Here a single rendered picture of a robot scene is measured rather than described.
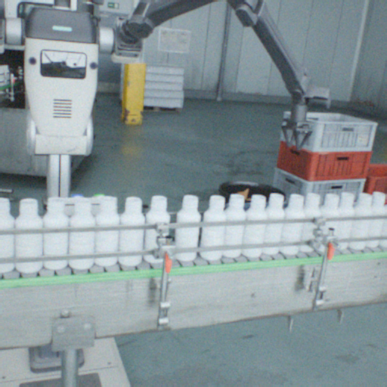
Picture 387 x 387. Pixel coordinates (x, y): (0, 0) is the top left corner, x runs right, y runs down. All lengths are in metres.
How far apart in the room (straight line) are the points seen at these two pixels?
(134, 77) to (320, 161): 5.70
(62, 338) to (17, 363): 0.90
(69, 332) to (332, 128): 2.73
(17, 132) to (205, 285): 3.85
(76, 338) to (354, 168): 2.95
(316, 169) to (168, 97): 7.51
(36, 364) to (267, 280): 1.06
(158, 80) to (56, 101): 9.05
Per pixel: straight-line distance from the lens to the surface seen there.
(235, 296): 1.29
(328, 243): 1.29
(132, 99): 8.79
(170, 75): 10.71
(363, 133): 3.79
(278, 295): 1.36
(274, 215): 1.28
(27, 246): 1.11
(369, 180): 4.05
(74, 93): 1.63
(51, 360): 2.03
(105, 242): 1.14
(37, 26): 1.68
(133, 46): 1.70
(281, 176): 3.75
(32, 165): 4.93
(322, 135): 3.50
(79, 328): 1.20
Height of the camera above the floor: 1.53
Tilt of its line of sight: 18 degrees down
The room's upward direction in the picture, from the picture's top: 6 degrees clockwise
